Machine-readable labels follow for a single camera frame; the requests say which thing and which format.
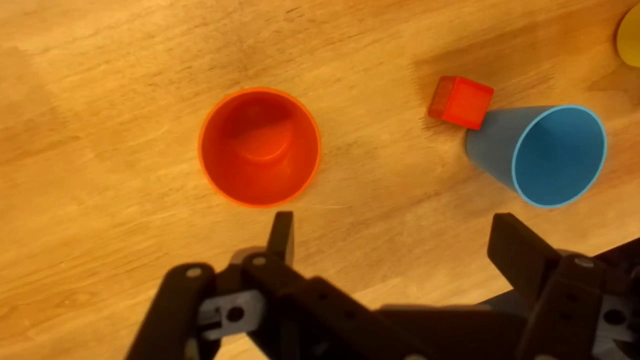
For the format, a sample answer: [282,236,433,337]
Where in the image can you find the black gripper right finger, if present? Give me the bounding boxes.
[486,212,640,360]

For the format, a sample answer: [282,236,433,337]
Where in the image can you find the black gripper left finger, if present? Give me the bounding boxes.
[126,210,376,360]

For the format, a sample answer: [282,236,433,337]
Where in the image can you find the blue plastic cup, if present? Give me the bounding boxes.
[465,103,610,210]

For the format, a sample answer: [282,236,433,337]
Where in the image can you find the orange plastic cup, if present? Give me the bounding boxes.
[198,86,325,209]

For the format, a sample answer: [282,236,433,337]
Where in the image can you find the yellow plastic cup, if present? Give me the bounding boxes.
[615,5,640,69]

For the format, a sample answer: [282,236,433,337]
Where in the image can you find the red cube block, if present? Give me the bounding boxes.
[426,74,496,132]

